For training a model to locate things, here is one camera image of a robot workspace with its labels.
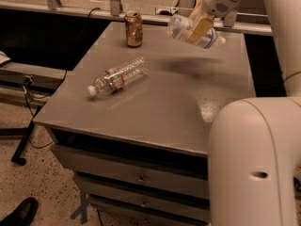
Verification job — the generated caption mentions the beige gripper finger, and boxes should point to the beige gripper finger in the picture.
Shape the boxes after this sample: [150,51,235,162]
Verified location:
[189,0,205,24]
[187,17,214,42]

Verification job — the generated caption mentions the blue label plastic bottle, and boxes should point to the blue label plastic bottle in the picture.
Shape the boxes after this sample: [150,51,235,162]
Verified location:
[167,14,226,49]

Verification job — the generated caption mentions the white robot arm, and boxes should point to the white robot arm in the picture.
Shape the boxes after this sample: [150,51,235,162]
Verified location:
[193,0,301,226]

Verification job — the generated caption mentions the orange soda can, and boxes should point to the orange soda can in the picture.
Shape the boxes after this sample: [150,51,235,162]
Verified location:
[124,10,143,47]

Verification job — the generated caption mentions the clear red label bottle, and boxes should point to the clear red label bottle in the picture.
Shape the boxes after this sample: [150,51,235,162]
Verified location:
[87,56,148,97]

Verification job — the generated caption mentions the top grey drawer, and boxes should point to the top grey drawer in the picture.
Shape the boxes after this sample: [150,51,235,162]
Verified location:
[50,143,211,200]

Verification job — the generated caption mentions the grey drawer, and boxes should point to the grey drawer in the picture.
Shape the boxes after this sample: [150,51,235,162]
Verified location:
[88,195,208,226]
[72,173,211,223]
[50,143,211,200]

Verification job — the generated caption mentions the grey drawer cabinet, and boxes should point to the grey drawer cabinet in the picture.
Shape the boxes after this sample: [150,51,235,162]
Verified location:
[32,21,258,226]

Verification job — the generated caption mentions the middle grey drawer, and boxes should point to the middle grey drawer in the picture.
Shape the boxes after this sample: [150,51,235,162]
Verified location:
[72,173,211,223]

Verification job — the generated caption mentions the bottom grey drawer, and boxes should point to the bottom grey drawer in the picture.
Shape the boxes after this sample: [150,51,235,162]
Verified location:
[88,195,208,226]

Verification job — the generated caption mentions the black stand leg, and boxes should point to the black stand leg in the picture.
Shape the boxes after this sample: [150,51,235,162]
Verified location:
[10,105,43,167]

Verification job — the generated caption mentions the black shoe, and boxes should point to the black shoe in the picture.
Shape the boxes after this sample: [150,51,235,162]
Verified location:
[0,197,39,226]

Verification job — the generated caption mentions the metal window rail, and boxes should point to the metal window rail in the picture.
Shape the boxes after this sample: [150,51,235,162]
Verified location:
[0,0,272,36]

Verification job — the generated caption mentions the black cable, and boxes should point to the black cable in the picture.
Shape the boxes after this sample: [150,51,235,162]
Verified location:
[18,7,102,149]

